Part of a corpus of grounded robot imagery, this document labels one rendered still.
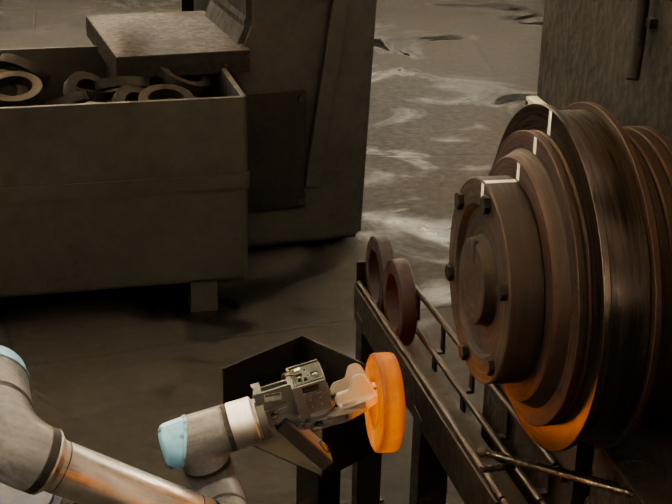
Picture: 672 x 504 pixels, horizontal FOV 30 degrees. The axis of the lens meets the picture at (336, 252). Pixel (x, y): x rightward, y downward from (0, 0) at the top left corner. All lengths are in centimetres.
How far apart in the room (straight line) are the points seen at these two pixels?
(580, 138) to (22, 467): 85
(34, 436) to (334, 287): 280
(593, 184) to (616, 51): 35
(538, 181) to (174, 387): 232
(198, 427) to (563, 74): 79
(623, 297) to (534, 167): 22
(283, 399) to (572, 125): 63
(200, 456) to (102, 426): 168
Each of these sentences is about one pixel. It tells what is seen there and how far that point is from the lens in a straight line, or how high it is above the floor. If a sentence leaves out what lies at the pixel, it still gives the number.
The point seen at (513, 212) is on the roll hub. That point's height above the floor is 124.
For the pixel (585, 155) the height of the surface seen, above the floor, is 132.
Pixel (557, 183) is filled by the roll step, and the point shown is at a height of 128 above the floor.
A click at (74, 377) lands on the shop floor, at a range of 388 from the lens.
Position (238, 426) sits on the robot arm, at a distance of 192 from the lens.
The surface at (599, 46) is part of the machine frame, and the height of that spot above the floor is 138.
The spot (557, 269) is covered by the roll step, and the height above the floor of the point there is 119.
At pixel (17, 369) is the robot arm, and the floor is 94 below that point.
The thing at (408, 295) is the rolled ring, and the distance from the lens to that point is 261.
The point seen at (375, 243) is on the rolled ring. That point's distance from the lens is 283.
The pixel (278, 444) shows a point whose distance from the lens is 232.
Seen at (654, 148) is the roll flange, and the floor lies 131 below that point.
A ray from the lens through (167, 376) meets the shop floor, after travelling 385.
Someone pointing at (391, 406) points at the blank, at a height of 86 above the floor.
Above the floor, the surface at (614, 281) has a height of 120.
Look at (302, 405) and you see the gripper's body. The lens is 192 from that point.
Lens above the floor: 178
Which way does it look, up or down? 22 degrees down
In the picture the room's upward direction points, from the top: 1 degrees clockwise
